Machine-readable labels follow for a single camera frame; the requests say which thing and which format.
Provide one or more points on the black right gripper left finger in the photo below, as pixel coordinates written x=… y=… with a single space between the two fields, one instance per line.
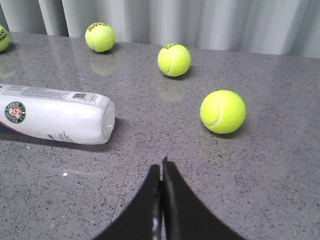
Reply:
x=141 y=220

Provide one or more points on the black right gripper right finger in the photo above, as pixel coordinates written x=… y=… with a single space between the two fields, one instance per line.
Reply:
x=185 y=216

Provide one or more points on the white blue tennis ball can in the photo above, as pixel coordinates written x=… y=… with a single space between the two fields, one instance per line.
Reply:
x=60 y=115

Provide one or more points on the tennis ball at far right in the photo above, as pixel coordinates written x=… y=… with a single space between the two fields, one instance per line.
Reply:
x=223 y=111

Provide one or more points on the middle tennis ball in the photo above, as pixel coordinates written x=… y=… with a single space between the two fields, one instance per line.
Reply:
x=100 y=37

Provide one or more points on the tennis ball with Roland Garros print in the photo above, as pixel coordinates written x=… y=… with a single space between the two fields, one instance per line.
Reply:
x=4 y=39

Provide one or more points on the grey white curtain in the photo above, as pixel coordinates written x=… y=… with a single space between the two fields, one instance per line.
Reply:
x=278 y=27

